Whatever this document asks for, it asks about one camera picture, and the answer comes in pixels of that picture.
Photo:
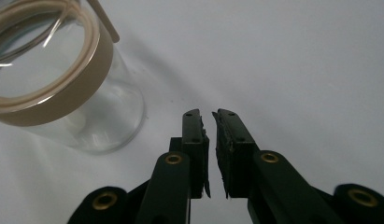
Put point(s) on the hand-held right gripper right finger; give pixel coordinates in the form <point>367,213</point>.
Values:
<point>234,155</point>

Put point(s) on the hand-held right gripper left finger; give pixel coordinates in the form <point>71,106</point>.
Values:
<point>194,155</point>

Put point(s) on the glass jar with beige rim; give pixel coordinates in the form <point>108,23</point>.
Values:
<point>71,87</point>

